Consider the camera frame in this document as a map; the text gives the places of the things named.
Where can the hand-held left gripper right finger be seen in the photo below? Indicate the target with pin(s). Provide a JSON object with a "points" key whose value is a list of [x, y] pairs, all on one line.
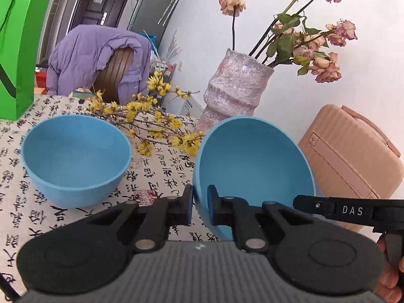
{"points": [[212, 208]]}

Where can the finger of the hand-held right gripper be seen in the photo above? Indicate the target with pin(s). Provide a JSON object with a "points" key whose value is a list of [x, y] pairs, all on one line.
{"points": [[341, 210]]}

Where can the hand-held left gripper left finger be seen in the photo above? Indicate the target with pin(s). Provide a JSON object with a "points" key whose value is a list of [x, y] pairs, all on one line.
{"points": [[188, 205]]}

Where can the blue bowl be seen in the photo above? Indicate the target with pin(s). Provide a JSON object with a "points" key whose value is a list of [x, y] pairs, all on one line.
{"points": [[252, 164], [75, 157]]}

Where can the person's right hand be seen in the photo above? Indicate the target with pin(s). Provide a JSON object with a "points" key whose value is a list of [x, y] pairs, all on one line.
{"points": [[389, 281]]}

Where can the printed tablecloth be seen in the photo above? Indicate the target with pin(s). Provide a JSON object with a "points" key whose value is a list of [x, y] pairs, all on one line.
{"points": [[151, 176]]}

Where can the pink ribbed case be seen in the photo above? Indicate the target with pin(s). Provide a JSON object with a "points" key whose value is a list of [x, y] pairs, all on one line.
{"points": [[341, 151]]}

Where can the white carton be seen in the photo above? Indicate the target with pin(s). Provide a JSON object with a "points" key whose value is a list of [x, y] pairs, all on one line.
{"points": [[192, 107]]}

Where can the pink textured vase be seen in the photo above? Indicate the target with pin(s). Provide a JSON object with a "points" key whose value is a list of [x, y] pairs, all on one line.
{"points": [[233, 85]]}

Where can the yellow flower branch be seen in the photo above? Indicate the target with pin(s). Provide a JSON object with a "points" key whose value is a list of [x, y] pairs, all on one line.
{"points": [[157, 83]]}

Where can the wooden chair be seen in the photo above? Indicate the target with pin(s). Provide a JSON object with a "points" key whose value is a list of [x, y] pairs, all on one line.
{"points": [[116, 69]]}

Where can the dried rose bouquet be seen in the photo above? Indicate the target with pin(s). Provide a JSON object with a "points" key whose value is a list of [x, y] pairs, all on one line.
{"points": [[284, 47]]}

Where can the purple puffer jacket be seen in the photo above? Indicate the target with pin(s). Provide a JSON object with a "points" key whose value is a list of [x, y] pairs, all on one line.
{"points": [[82, 50]]}

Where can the grey refrigerator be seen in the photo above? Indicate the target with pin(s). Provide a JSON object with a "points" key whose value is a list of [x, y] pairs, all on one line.
{"points": [[148, 12]]}

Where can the dark brown door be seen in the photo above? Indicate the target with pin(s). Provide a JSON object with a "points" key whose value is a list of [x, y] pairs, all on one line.
{"points": [[94, 9]]}

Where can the green paper bag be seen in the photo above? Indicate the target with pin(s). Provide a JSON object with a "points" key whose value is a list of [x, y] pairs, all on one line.
{"points": [[19, 53]]}

